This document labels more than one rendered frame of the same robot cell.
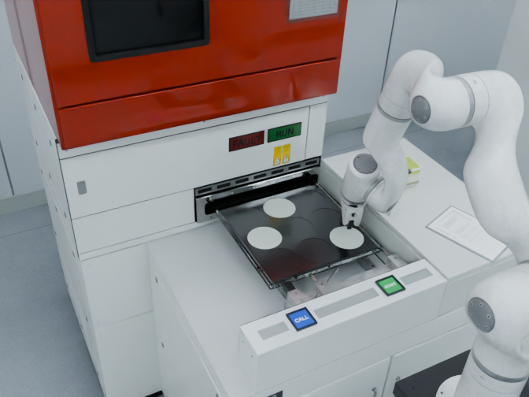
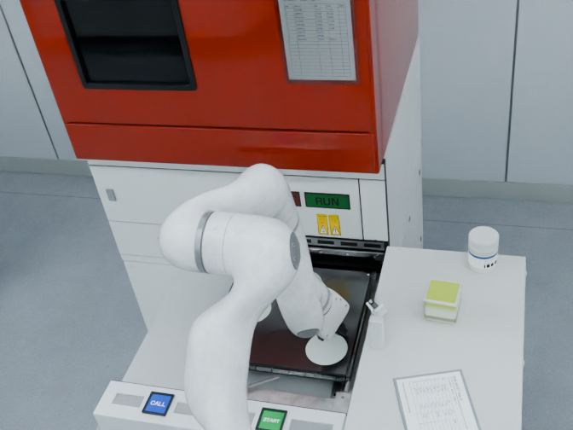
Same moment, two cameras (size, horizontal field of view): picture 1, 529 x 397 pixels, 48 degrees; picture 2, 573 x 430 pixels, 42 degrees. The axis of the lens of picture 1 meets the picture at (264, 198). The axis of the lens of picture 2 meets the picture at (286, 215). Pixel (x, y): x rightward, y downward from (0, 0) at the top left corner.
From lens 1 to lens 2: 1.27 m
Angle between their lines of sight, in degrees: 39
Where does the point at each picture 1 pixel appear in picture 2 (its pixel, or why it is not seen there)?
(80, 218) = (116, 222)
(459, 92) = (184, 234)
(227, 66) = (222, 116)
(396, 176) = (285, 300)
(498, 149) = (211, 315)
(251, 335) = (108, 393)
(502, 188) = (192, 361)
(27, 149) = not seen: hidden behind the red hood
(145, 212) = not seen: hidden behind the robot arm
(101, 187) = (130, 200)
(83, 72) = (80, 95)
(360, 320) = not seen: outside the picture
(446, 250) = (379, 419)
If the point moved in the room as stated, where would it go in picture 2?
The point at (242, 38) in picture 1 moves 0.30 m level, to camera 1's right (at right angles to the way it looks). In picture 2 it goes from (234, 90) to (333, 129)
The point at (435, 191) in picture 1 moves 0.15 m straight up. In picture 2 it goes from (467, 343) to (469, 295)
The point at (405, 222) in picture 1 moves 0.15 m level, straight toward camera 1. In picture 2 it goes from (379, 362) to (321, 393)
